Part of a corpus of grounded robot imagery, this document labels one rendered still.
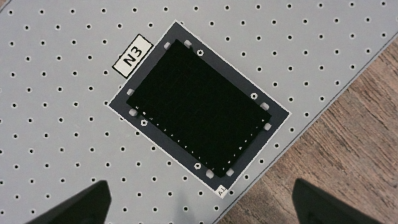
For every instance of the white n3 label plate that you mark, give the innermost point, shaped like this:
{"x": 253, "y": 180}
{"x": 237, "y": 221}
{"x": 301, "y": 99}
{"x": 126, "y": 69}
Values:
{"x": 133, "y": 56}

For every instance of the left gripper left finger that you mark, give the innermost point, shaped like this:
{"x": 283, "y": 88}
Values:
{"x": 89, "y": 206}

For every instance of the black microplate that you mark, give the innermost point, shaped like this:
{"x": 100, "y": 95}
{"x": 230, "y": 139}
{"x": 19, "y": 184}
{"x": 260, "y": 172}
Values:
{"x": 198, "y": 108}

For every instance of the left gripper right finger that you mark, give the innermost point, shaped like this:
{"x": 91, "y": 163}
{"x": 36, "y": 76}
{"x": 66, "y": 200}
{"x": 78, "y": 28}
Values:
{"x": 313, "y": 205}

